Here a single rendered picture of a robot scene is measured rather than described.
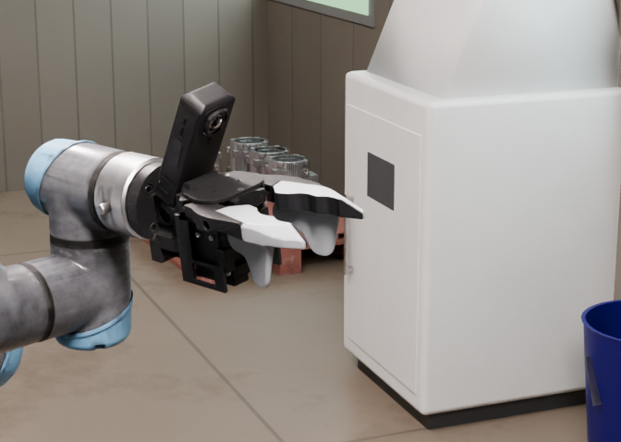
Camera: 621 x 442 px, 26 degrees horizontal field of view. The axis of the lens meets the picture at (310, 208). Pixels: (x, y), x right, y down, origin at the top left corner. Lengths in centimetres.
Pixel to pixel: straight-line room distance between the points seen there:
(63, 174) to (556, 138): 300
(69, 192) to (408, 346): 301
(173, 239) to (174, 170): 7
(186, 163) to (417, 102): 287
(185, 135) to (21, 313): 23
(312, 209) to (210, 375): 359
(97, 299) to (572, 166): 304
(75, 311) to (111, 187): 13
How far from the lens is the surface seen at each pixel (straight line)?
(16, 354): 154
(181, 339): 502
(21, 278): 123
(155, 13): 737
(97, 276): 127
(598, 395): 380
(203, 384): 461
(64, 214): 126
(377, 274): 435
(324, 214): 111
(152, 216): 119
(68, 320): 125
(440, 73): 403
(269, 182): 114
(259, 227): 105
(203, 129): 112
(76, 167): 124
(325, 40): 680
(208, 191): 112
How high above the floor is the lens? 173
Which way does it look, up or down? 15 degrees down
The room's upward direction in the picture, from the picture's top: straight up
